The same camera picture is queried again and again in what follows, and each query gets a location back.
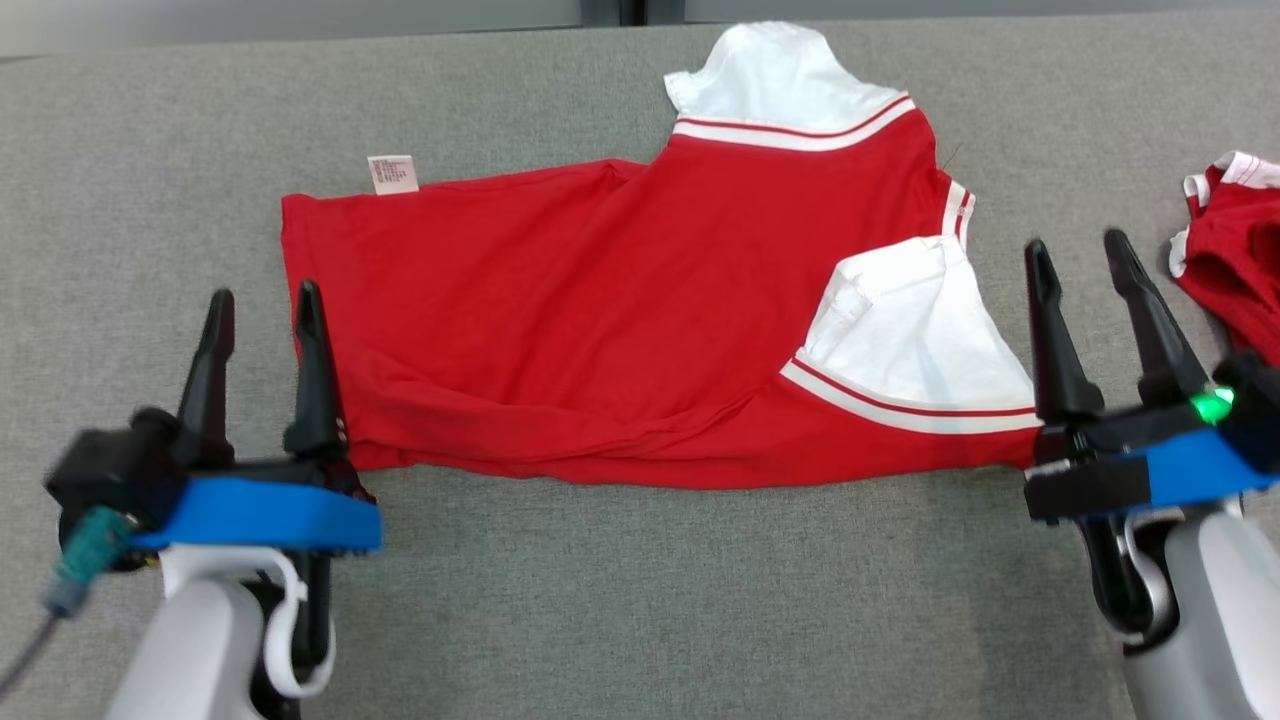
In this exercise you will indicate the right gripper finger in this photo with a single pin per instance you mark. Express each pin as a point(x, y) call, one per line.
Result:
point(1062, 360)
point(1165, 350)

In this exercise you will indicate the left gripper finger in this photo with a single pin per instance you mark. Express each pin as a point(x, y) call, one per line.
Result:
point(315, 400)
point(208, 400)

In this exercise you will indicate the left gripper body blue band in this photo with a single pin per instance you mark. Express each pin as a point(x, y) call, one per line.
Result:
point(270, 515)

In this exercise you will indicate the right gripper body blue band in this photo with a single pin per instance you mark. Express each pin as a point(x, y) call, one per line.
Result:
point(1190, 470)

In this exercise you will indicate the red shorts with white stripe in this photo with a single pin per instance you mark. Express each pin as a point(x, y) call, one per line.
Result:
point(1240, 280)

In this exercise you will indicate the red shirt with white sleeves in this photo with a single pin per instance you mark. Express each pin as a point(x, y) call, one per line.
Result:
point(600, 330)

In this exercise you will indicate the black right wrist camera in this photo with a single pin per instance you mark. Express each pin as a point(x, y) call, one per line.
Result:
point(1258, 410)

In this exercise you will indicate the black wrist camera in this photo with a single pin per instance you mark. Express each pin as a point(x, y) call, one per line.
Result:
point(1258, 410)
point(115, 470)

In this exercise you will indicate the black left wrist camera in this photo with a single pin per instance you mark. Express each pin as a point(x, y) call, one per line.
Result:
point(115, 470)

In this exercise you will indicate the grey partition post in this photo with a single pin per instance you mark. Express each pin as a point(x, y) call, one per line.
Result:
point(630, 10)

